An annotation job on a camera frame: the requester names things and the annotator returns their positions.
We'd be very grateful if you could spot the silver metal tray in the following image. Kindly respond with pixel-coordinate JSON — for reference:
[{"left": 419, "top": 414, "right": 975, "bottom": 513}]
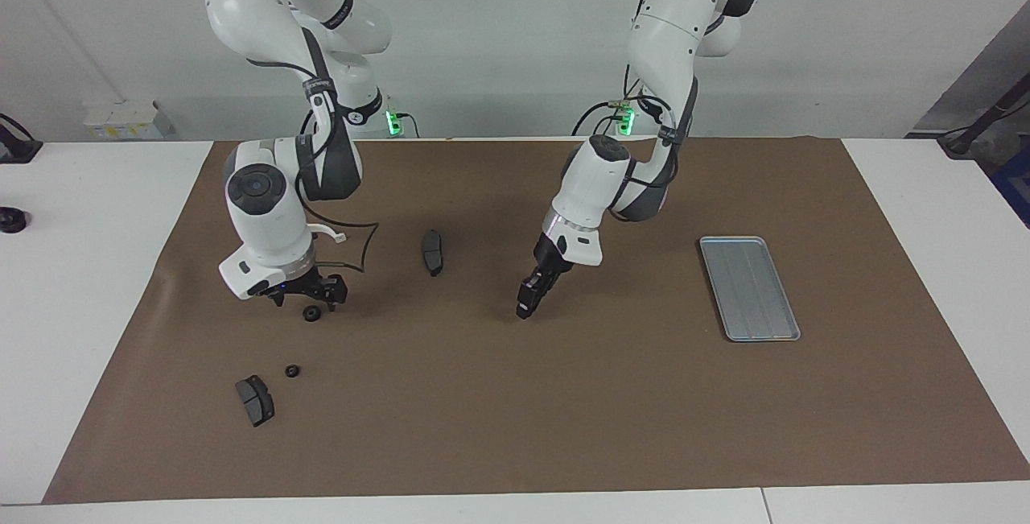
[{"left": 698, "top": 235, "right": 802, "bottom": 343}]

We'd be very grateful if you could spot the brown table mat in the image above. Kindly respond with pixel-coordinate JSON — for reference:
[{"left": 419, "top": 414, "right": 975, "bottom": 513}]
[{"left": 42, "top": 136, "right": 1030, "bottom": 505}]

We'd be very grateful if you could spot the grooved grey brake pad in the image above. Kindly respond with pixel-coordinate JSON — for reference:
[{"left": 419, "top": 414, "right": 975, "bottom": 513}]
[{"left": 234, "top": 374, "right": 276, "bottom": 428}]

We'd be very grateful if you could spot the white power box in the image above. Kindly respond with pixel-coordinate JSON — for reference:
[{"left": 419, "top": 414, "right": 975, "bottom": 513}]
[{"left": 83, "top": 100, "right": 175, "bottom": 141}]

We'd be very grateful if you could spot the black table clamp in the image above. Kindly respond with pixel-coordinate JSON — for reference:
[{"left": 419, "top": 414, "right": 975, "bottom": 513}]
[{"left": 0, "top": 113, "right": 43, "bottom": 164}]

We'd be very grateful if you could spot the black stand pole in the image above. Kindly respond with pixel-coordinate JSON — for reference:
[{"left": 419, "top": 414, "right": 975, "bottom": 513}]
[{"left": 937, "top": 77, "right": 1030, "bottom": 159}]

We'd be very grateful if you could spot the blue crate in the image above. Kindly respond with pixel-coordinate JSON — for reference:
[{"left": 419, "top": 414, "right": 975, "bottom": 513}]
[{"left": 991, "top": 146, "right": 1030, "bottom": 229}]

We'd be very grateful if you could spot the black base cable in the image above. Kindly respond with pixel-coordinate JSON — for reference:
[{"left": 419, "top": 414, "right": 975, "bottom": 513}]
[{"left": 571, "top": 101, "right": 622, "bottom": 138}]

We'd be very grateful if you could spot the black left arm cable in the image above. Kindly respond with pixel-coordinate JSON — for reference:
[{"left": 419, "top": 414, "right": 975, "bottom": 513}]
[{"left": 608, "top": 0, "right": 701, "bottom": 223}]

